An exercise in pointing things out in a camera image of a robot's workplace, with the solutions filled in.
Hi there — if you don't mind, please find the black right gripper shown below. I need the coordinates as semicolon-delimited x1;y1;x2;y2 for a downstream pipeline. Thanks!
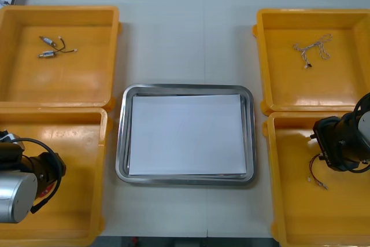
309;116;362;172

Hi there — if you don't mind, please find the yellow-orange plastic bin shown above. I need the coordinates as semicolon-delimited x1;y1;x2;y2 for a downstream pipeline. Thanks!
253;8;370;113
0;107;113;245
0;5;122;111
262;111;370;247

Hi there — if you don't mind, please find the white paper sheet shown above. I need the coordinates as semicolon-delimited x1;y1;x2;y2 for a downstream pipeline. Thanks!
128;93;247;177

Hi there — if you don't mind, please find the solenoid with white label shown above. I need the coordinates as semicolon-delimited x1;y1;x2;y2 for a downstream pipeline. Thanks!
39;35;66;50

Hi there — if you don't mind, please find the white-grey twisted wire harness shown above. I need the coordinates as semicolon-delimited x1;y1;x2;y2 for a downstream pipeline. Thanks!
293;33;333;69

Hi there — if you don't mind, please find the solenoid with blue label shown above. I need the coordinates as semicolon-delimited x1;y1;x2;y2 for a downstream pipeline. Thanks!
38;47;78;59

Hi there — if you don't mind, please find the red-black wire harness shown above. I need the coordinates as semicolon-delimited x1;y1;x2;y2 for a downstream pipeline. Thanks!
306;153;330;191

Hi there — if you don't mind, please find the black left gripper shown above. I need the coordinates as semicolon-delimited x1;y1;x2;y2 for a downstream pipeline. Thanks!
0;142;24;172

